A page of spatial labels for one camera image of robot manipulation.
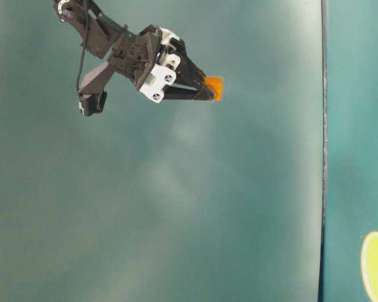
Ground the yellow-green round disc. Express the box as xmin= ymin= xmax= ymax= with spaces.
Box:
xmin=360 ymin=231 xmax=378 ymax=301

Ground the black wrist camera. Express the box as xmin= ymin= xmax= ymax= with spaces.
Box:
xmin=78 ymin=62 xmax=115 ymax=116

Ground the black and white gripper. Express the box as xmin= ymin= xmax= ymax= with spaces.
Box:
xmin=106 ymin=25 xmax=215 ymax=103

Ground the orange block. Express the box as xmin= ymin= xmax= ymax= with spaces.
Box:
xmin=204 ymin=77 xmax=224 ymax=101

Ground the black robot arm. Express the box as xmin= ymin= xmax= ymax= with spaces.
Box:
xmin=52 ymin=1 xmax=221 ymax=116

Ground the black cable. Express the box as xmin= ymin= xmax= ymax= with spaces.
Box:
xmin=76 ymin=0 xmax=92 ymax=92

